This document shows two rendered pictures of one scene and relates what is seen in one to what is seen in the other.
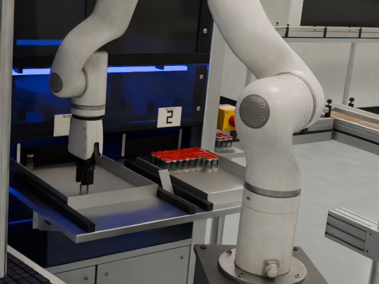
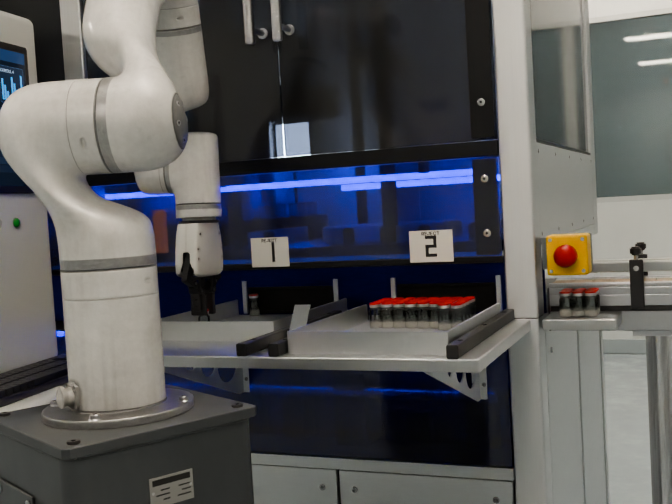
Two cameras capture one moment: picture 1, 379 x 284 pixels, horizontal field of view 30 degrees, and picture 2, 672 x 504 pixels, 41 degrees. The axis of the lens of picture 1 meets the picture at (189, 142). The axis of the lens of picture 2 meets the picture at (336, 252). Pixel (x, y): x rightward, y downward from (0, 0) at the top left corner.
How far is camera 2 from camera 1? 1.76 m
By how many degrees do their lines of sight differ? 61
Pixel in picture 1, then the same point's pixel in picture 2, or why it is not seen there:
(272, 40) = (103, 33)
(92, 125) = (180, 229)
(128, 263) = (391, 483)
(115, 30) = not seen: hidden behind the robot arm
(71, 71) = not seen: hidden behind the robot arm
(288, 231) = (84, 332)
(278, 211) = (65, 294)
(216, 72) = (515, 169)
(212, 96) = (515, 211)
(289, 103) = (16, 109)
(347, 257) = not seen: outside the picture
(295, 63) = (127, 61)
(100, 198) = (188, 330)
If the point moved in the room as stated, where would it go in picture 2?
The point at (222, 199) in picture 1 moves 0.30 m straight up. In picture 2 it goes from (317, 345) to (305, 150)
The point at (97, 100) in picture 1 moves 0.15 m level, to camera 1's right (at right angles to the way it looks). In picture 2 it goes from (186, 196) to (216, 192)
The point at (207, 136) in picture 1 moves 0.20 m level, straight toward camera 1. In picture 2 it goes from (516, 282) to (424, 293)
